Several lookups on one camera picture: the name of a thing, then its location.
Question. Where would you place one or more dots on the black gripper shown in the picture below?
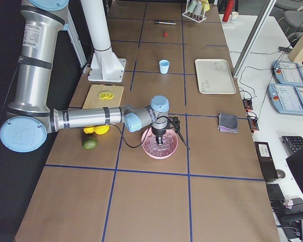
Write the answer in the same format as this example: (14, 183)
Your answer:
(158, 131)

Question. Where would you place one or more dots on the steel muddler with black cap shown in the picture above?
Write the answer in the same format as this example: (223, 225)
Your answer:
(165, 22)

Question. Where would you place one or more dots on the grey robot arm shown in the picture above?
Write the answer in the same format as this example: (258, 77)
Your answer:
(29, 120)

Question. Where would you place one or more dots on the clear ice cubes pile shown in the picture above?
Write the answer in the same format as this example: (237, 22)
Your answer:
(168, 147)

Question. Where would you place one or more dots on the light blue paper cup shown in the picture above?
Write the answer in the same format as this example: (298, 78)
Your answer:
(164, 66)

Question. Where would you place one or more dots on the grey-green cup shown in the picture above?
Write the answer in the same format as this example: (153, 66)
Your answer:
(198, 8)

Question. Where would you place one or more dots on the green cup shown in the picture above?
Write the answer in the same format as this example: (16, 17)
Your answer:
(191, 6)

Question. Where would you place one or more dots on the yellow cup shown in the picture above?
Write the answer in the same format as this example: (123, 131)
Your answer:
(205, 5)

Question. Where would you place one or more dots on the pink bowl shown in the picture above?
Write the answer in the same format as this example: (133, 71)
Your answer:
(148, 132)

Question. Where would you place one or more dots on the yellow lemon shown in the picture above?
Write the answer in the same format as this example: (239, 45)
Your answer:
(88, 130)
(100, 130)

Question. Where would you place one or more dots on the lemon slices stack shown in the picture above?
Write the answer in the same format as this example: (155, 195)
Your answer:
(106, 95)

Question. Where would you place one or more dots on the wooden cutting board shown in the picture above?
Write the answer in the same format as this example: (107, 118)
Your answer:
(92, 100)

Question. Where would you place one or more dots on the grey folded cloth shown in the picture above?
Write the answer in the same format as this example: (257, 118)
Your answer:
(227, 123)

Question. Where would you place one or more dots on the green avocado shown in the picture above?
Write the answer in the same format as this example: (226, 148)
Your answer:
(89, 143)

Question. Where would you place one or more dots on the cream bear serving tray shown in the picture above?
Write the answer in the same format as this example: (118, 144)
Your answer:
(214, 76)

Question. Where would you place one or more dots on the black box with label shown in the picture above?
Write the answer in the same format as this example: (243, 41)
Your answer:
(266, 161)

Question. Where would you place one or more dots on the blue teach pendant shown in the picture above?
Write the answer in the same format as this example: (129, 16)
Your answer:
(286, 99)
(288, 72)

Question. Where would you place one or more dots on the black keyboard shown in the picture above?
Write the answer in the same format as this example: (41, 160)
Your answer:
(292, 143)

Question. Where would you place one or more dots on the red bottle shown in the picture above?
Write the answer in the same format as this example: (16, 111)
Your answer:
(228, 10)

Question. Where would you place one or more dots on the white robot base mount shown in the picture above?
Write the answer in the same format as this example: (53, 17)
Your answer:
(105, 66)

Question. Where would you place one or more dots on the white wire cup rack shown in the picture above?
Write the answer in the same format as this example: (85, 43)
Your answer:
(193, 17)

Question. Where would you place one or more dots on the aluminium frame post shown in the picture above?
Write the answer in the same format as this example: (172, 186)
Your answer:
(258, 25)

